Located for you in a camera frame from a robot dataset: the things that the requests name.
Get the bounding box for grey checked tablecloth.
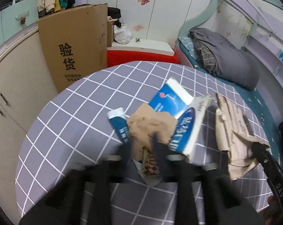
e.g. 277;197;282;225
16;61;271;224

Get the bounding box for blue white toothpaste box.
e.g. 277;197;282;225
149;77;214;163

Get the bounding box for teal drawer stair unit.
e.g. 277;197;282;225
0;0;38;45

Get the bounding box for white wardrobe doors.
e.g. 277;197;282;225
87;0;204;47

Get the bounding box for grey folded duvet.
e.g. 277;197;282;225
190;27;260;91

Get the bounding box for person's hand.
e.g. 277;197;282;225
259;196;282;224

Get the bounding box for blue toothpaste tube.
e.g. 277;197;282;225
107;108;129;143

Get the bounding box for teal bed sheet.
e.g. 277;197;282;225
175;36;283;167

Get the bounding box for beige stocking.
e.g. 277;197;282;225
127;103;178;161

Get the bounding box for pink butterfly sticker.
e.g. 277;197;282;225
137;0;150;6

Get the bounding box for white plastic bag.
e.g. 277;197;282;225
114;23;132;45

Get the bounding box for red box with white lid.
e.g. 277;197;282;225
107;38;180;67

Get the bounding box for tall cardboard box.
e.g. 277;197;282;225
38;4;108;92

